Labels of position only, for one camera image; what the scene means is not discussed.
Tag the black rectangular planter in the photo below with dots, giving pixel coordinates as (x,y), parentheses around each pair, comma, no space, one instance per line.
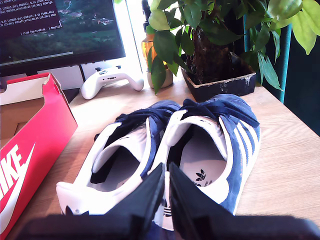
(220,87)

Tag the black monitor stand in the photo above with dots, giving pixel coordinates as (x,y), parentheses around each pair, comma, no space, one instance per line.
(72,94)

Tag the green leafy potted plant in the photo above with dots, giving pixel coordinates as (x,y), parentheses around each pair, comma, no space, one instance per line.
(212,30)

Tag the white game controller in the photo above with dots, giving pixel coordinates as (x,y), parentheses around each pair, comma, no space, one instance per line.
(110,81)

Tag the small white ceramic pot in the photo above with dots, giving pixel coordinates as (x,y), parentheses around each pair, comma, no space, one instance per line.
(167,78)

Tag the black computer monitor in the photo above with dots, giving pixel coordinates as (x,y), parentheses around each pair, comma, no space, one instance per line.
(75,37)

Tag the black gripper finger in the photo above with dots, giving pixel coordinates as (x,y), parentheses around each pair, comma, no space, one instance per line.
(140,200)
(190,200)

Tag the red Nike shoebox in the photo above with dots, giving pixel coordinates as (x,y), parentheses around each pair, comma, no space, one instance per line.
(50,140)

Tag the amber glass pump bottle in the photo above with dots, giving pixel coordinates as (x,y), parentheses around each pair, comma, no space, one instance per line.
(146,47)

